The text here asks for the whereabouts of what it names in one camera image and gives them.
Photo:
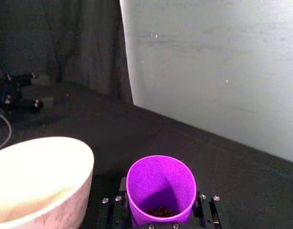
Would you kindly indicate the dark grey curtain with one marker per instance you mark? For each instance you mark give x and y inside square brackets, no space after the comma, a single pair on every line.
[65,35]

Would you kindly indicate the black table cloth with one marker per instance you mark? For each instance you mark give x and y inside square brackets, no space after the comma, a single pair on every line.
[160,133]

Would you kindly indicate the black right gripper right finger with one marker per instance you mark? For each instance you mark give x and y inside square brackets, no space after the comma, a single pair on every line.
[207,212]

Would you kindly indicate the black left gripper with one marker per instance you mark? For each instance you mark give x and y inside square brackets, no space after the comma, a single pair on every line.
[5,91]

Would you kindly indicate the brown beans pile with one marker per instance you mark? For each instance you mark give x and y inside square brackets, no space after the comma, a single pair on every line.
[161,211]

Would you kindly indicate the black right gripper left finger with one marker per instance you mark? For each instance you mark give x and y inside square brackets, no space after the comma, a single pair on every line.
[115,212]

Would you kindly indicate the purple plastic cup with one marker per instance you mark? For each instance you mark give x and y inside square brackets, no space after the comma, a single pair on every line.
[158,176]

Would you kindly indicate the white paper bowl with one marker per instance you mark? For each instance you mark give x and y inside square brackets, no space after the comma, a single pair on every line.
[41,171]

